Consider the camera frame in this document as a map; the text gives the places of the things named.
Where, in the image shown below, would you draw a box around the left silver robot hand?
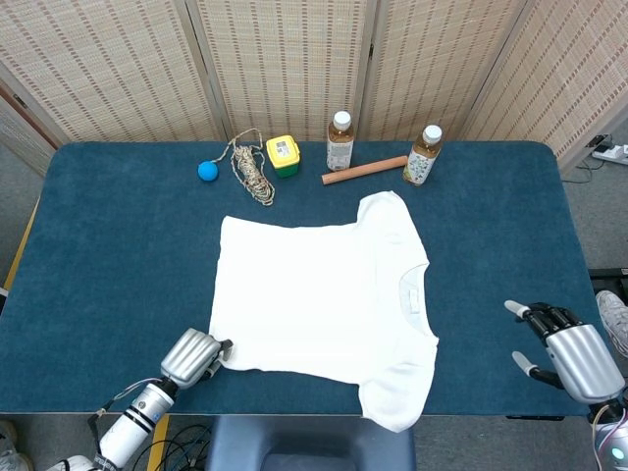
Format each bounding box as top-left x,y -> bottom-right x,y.
159,327 -> 235,392

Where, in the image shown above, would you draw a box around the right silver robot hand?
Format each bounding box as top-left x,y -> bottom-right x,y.
503,299 -> 627,406

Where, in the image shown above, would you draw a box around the white t-shirt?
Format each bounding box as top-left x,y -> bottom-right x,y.
208,190 -> 440,434

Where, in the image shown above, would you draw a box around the woven bamboo folding screen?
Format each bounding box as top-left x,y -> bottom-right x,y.
0,0 -> 628,173

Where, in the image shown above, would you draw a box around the white grey sneaker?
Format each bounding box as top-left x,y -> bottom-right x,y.
595,289 -> 628,355
0,420 -> 33,471
46,454 -> 95,471

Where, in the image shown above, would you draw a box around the black stand foot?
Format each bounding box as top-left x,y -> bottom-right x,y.
587,267 -> 628,282

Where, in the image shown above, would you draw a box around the blue felt table cloth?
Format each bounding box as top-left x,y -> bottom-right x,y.
0,140 -> 623,418

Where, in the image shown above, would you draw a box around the white power strip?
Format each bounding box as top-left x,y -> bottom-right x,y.
591,141 -> 628,166

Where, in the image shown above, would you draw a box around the yellow-lidded green container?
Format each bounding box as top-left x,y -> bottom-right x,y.
265,135 -> 302,180

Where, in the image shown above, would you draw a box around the wooden cylinder stick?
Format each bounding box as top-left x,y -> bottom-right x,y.
321,155 -> 409,186

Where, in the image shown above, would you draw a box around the tea bottle with text label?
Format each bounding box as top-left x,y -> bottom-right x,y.
326,110 -> 355,173

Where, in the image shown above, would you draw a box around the tea bottle with floral label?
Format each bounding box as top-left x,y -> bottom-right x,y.
402,124 -> 445,187

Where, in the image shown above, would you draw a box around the floor cables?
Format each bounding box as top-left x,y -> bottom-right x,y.
131,424 -> 215,471

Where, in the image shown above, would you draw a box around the braided rope bundle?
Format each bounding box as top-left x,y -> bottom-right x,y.
216,128 -> 277,208

